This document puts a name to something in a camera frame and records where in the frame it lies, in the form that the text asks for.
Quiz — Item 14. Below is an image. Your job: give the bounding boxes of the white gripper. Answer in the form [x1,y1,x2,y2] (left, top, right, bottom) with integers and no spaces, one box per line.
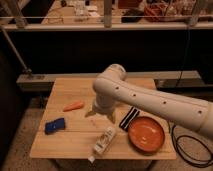
[85,97,116,124]

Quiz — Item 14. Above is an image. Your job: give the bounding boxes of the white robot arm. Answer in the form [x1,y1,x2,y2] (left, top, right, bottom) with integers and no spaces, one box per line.
[92,64,213,140]

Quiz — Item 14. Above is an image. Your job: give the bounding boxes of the orange carrot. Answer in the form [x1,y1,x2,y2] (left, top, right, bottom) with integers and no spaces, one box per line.
[63,101,84,112]

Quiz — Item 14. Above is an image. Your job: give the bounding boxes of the white plastic bottle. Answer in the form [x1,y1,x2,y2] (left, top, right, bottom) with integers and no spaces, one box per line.
[88,127,116,163]

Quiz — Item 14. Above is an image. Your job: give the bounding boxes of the black white striped block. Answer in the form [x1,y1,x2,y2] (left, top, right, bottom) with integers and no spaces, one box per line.
[119,107,140,131]

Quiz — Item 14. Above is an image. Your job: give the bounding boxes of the wooden table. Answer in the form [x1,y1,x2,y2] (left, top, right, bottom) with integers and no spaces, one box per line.
[30,77,176,160]

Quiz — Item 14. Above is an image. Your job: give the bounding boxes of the blue sponge block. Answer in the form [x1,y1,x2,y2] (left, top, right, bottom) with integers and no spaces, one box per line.
[44,118,65,135]

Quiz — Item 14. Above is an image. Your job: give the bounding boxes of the orange round plate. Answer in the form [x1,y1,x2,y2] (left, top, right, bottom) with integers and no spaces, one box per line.
[128,116,165,153]

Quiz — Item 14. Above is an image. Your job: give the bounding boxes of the black floor cable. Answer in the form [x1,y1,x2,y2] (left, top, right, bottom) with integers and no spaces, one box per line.
[166,121,211,169]

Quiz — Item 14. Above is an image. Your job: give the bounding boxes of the metal railing frame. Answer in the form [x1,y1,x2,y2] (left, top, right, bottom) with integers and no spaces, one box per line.
[0,0,213,82]

